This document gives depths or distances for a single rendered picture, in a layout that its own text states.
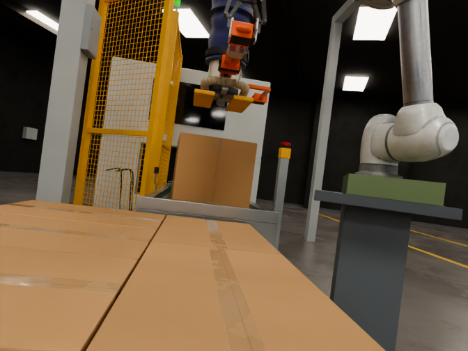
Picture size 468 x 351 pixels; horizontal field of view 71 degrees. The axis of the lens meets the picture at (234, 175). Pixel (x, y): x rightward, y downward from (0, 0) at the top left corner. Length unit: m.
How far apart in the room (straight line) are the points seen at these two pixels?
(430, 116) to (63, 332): 1.25
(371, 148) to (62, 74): 1.96
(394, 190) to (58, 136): 2.02
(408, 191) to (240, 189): 0.78
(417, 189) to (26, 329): 1.25
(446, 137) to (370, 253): 0.52
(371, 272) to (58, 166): 1.97
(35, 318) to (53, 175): 1.99
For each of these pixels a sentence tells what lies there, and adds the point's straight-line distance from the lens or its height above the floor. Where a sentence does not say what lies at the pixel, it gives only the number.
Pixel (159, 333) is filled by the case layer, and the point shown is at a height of 0.54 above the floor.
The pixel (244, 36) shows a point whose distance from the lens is 1.22.
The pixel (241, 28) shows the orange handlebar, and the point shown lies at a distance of 1.22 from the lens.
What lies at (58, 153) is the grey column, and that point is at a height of 0.77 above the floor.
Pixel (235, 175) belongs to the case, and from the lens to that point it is 1.70.
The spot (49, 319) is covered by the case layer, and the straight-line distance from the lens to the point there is 0.53.
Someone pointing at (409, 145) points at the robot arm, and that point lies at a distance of 1.38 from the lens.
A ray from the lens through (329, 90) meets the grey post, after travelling 4.97.
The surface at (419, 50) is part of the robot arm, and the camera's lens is 1.44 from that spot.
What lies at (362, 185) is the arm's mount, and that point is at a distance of 1.37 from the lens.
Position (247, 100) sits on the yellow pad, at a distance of 1.66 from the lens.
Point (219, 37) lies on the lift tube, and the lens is 1.80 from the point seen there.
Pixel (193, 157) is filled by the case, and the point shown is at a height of 0.83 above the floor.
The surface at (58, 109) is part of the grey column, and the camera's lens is 2.51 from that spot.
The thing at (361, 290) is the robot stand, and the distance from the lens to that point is 1.50.
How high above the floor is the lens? 0.76
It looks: level
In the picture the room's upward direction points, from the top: 7 degrees clockwise
